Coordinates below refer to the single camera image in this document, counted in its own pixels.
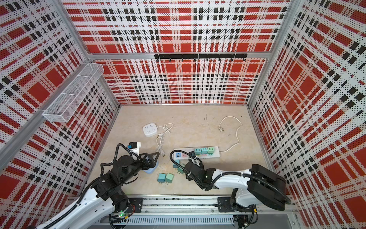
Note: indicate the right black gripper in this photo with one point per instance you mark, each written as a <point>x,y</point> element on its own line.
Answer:
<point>188,178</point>

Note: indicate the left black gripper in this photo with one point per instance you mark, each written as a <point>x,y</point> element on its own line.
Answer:
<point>151,164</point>

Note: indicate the green plug adapter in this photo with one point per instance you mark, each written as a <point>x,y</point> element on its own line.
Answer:
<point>210,150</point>
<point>169,178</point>
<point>180,170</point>

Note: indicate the teal plug adapter front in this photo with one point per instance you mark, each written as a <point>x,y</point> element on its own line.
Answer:
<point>197,151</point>

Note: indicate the long white power strip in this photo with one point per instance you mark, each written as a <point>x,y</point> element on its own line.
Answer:
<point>182,156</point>

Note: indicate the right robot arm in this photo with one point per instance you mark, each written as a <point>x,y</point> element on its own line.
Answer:
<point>253,186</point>

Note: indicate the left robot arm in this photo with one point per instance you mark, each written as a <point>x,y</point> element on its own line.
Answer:
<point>104,195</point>

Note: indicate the blue square power strip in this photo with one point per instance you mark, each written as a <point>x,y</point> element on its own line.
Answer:
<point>151,170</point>

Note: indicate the white square power strip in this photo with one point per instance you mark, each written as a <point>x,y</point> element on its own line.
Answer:
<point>150,129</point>

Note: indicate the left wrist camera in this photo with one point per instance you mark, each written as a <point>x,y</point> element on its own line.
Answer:
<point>135,147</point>

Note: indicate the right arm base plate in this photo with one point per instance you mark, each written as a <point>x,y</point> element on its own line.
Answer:
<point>226,204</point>

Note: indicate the aluminium front rail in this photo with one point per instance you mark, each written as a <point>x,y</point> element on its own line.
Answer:
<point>181,205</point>

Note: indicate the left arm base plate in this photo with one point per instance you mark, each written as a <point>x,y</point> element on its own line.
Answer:
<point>130,206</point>

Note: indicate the white wire basket shelf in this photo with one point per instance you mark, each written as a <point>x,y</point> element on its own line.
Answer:
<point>65,105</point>

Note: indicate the black hook rail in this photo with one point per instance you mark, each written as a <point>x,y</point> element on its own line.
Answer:
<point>202,56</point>

